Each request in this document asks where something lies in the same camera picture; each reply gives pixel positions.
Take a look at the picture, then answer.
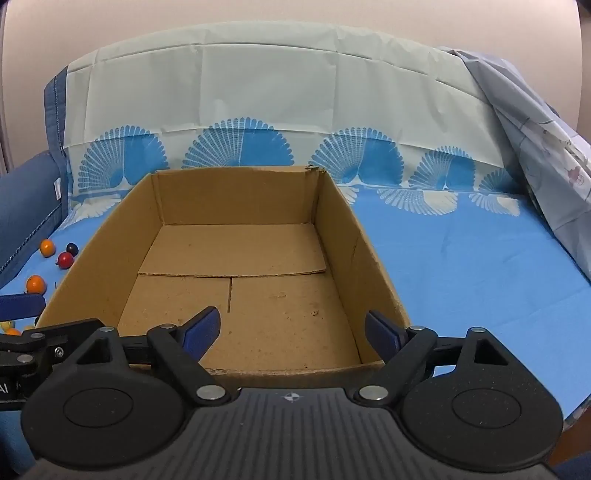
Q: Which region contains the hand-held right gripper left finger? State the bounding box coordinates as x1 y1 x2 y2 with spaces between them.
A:
69 305 232 408

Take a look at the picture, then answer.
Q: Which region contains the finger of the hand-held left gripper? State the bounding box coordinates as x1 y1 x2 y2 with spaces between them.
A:
0 292 48 318
0 318 100 370

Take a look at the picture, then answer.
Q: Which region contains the brown cardboard box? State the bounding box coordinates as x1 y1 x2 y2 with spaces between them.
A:
36 165 411 388

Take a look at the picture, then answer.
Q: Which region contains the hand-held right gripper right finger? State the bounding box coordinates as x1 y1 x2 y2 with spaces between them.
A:
353 310 513 409

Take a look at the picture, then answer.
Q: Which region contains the blue fan-patterned bedsheet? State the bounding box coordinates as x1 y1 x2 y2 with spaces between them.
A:
0 23 591 480

